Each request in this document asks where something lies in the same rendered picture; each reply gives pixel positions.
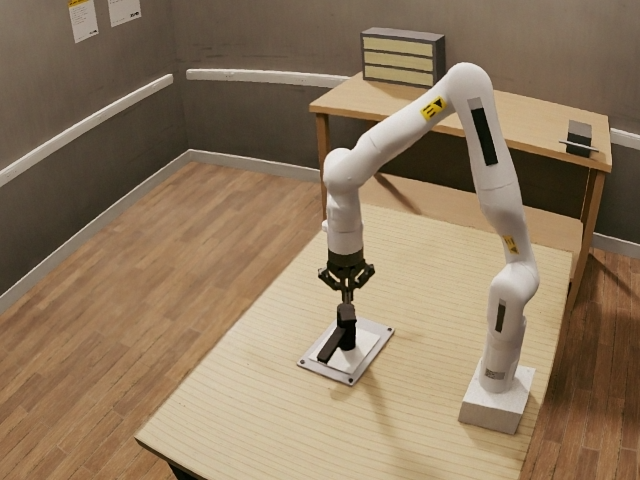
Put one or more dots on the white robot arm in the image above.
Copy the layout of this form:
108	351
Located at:
468	92

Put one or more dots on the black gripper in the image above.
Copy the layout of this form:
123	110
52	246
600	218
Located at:
350	273

